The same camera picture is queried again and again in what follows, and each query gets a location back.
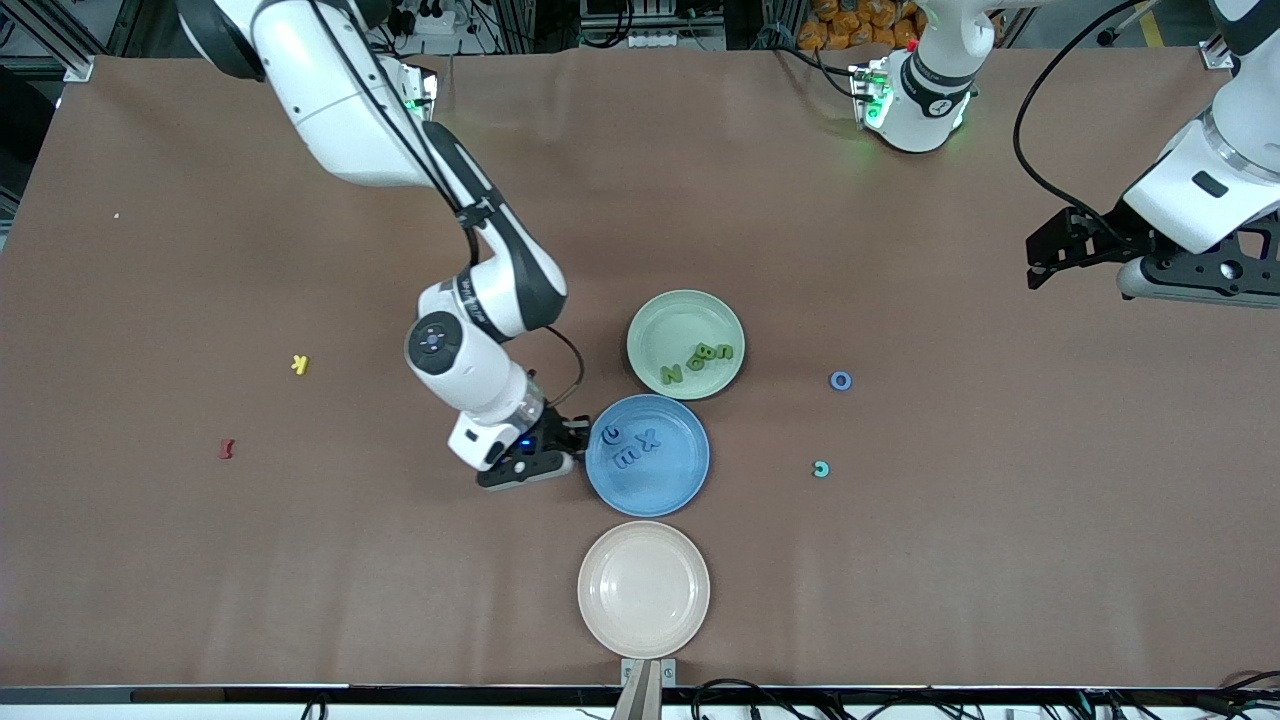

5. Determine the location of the pale green plate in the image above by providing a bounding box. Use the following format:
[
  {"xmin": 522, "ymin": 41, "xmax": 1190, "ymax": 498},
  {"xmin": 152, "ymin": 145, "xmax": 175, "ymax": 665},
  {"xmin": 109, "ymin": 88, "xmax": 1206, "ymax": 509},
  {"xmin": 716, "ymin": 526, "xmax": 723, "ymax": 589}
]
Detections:
[{"xmin": 627, "ymin": 290, "xmax": 746, "ymax": 401}]

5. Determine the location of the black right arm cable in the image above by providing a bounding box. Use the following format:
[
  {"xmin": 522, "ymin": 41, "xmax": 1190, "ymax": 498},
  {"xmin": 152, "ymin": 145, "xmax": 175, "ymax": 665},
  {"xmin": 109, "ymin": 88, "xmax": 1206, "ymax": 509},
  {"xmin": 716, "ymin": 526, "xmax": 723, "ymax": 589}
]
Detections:
[{"xmin": 310, "ymin": 0, "xmax": 587, "ymax": 412}]

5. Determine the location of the brown table mat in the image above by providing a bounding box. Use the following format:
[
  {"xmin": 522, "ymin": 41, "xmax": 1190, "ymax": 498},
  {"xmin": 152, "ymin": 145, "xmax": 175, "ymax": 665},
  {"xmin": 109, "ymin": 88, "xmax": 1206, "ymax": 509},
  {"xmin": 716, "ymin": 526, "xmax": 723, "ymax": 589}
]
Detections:
[{"xmin": 0, "ymin": 45, "xmax": 1280, "ymax": 691}]

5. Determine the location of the white power strip with plugs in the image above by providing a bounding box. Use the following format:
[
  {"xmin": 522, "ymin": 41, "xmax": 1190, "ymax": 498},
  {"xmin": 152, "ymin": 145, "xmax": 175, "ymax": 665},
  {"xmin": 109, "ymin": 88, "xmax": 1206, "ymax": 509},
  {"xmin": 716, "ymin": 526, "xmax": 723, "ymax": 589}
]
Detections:
[{"xmin": 385, "ymin": 0, "xmax": 456, "ymax": 36}]

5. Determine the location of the black cable loop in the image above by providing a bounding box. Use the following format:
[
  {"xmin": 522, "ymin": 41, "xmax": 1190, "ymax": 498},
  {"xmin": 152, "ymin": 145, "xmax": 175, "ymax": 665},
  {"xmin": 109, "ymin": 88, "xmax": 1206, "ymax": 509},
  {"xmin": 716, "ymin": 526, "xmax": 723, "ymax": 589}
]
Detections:
[{"xmin": 690, "ymin": 678, "xmax": 801, "ymax": 720}]

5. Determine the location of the grey metal mount bracket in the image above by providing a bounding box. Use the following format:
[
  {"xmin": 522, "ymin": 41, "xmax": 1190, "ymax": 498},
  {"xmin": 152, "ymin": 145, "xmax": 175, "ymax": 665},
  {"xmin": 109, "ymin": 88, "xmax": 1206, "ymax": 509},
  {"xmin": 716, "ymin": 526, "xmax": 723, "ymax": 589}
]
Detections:
[{"xmin": 620, "ymin": 658, "xmax": 678, "ymax": 720}]

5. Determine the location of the blue plate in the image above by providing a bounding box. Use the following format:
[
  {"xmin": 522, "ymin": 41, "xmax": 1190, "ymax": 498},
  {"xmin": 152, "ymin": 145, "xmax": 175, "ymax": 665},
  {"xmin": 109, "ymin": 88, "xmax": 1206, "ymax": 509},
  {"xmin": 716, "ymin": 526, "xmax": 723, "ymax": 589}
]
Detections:
[{"xmin": 585, "ymin": 394, "xmax": 711, "ymax": 518}]

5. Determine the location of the beige plate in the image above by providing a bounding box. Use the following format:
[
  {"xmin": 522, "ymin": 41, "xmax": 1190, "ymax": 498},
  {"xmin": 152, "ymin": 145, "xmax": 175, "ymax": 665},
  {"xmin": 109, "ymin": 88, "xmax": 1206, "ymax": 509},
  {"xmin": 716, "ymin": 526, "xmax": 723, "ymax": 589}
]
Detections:
[{"xmin": 577, "ymin": 520, "xmax": 711, "ymax": 660}]

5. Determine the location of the aluminium frame corner post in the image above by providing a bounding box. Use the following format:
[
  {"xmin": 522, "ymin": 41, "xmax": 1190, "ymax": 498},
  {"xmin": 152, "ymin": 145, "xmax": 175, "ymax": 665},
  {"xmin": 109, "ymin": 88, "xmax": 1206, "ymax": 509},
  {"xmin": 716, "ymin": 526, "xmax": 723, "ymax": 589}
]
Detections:
[
  {"xmin": 1200, "ymin": 30, "xmax": 1246, "ymax": 73},
  {"xmin": 0, "ymin": 0, "xmax": 96, "ymax": 83}
]

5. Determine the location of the orange fruit pile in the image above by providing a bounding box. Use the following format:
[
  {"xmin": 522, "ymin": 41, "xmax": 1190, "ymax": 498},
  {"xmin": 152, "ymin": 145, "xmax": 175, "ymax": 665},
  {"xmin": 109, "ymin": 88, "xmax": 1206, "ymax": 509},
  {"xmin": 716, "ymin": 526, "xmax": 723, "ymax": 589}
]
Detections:
[{"xmin": 797, "ymin": 0, "xmax": 926, "ymax": 51}]

